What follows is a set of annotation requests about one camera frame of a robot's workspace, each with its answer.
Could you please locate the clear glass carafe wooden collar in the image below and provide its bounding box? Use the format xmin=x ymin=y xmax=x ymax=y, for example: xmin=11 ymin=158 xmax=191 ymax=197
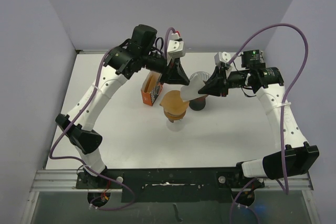
xmin=166 ymin=120 xmax=185 ymax=132

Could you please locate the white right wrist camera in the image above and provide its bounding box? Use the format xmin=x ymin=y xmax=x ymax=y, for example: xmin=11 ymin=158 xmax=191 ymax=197
xmin=214 ymin=52 xmax=232 ymax=70

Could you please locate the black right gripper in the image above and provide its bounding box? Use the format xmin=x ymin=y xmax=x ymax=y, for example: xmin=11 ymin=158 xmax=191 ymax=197
xmin=198 ymin=66 xmax=249 ymax=98

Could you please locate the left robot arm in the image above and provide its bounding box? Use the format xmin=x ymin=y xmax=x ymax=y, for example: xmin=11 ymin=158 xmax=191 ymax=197
xmin=56 ymin=24 xmax=190 ymax=188

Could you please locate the orange coffee filter box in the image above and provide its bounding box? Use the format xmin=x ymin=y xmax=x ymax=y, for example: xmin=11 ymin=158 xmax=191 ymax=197
xmin=141 ymin=71 xmax=163 ymax=106

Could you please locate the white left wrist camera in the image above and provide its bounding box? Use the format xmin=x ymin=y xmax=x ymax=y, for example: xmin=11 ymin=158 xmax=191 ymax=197
xmin=167 ymin=31 xmax=186 ymax=60

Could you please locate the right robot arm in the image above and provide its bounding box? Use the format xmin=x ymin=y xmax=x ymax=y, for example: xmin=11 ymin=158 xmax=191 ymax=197
xmin=198 ymin=50 xmax=319 ymax=187

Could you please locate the white paper coffee filter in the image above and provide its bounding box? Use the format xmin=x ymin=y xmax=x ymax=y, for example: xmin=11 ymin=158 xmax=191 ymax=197
xmin=180 ymin=77 xmax=205 ymax=102

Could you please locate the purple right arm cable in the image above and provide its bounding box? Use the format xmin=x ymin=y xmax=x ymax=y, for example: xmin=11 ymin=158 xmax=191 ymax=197
xmin=229 ymin=23 xmax=308 ymax=224

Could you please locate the grey swirled glass dripper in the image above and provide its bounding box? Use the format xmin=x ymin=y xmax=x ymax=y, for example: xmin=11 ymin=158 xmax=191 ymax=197
xmin=190 ymin=71 xmax=211 ymax=82

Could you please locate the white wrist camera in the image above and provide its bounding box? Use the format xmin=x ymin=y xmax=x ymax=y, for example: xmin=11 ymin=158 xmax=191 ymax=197
xmin=167 ymin=31 xmax=186 ymax=60
xmin=214 ymin=52 xmax=232 ymax=70

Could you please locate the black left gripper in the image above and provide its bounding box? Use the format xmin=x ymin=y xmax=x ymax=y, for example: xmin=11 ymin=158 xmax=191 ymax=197
xmin=140 ymin=49 xmax=189 ymax=85

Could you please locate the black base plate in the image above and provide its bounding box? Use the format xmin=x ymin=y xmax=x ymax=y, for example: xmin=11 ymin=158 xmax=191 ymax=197
xmin=76 ymin=167 xmax=265 ymax=203

